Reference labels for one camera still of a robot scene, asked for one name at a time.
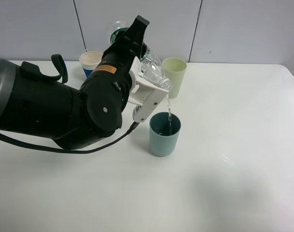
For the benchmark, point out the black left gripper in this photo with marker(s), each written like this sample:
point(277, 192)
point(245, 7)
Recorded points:
point(111, 77)

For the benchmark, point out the clear bottle green label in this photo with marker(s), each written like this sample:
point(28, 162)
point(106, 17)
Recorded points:
point(151, 66)

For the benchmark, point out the teal plastic cup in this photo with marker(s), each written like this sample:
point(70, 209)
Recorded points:
point(163, 134)

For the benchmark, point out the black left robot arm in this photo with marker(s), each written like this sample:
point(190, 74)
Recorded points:
point(43, 113)

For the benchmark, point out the pale green plastic cup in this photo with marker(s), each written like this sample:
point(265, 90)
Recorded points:
point(174, 69)

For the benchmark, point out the blue white paper cup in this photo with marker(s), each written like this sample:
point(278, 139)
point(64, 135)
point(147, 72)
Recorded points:
point(89, 61)

